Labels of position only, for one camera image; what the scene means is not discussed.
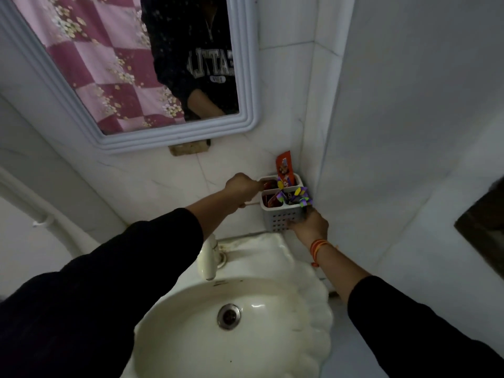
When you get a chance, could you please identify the person's left hand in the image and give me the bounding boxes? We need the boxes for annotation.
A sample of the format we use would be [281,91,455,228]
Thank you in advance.
[224,172,265,209]

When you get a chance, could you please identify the person's right hand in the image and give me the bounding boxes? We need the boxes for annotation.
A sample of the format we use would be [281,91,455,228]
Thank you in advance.
[289,208,330,250]

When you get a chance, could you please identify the white plastic toothbrush holder basket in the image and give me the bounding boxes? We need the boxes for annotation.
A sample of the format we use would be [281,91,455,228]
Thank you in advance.
[259,173,312,233]

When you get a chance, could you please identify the person's left forearm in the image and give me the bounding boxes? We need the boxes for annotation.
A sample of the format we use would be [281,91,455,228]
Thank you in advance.
[0,190,236,378]

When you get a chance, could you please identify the person's right forearm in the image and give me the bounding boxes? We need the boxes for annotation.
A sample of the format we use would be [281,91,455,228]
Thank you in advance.
[313,241,504,378]

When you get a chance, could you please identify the red packet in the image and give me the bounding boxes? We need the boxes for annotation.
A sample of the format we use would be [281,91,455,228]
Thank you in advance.
[262,180,282,208]

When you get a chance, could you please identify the purple yellow toothbrush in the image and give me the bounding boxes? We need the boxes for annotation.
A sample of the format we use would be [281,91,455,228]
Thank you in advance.
[276,176,293,203]
[291,186,314,208]

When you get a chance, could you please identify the red toothpaste tube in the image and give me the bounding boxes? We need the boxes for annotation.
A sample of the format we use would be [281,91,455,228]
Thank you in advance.
[275,150,296,188]

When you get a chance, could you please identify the brown wooden block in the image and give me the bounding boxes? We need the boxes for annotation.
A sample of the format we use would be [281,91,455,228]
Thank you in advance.
[169,139,212,157]

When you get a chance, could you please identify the white faucet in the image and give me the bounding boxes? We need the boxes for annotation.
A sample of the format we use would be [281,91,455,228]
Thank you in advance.
[196,234,228,282]

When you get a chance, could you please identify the metal sink drain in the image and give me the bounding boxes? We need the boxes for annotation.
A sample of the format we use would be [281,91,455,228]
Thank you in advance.
[217,303,242,331]

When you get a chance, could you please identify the white framed mirror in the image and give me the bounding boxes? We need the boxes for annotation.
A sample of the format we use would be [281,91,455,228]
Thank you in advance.
[0,0,261,155]

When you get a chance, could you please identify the white ceramic sink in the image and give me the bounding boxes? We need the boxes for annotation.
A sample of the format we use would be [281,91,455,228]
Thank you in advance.
[120,232,335,378]

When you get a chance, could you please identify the orange thread bracelet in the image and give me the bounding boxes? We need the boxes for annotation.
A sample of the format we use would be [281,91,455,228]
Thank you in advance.
[310,239,339,268]

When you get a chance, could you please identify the white wall pipe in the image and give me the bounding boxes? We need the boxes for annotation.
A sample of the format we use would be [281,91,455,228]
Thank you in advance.
[0,167,101,259]

